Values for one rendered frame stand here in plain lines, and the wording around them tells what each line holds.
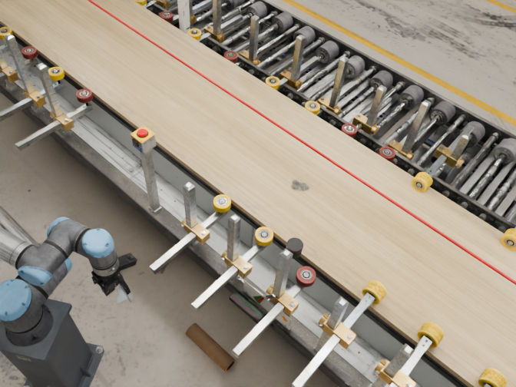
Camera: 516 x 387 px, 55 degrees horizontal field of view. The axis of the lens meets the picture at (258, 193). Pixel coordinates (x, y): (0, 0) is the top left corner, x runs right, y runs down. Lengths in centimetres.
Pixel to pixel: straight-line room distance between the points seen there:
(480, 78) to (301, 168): 278
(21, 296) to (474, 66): 411
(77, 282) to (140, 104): 114
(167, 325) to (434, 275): 149
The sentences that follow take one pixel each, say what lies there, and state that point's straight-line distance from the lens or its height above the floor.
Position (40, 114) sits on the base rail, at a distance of 301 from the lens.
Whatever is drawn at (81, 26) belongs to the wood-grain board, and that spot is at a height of 90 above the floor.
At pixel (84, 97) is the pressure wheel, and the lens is 273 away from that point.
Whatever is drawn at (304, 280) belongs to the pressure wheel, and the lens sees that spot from 200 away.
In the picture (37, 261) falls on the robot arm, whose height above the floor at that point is 130.
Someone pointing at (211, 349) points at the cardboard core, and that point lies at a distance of 275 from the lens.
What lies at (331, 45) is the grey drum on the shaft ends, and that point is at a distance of 320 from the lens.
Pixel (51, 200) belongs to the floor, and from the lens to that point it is 350.
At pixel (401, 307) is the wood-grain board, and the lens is 206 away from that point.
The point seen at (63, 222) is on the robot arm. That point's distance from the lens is 172.
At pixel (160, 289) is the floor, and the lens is 299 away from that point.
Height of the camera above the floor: 266
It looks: 52 degrees down
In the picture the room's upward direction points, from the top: 6 degrees clockwise
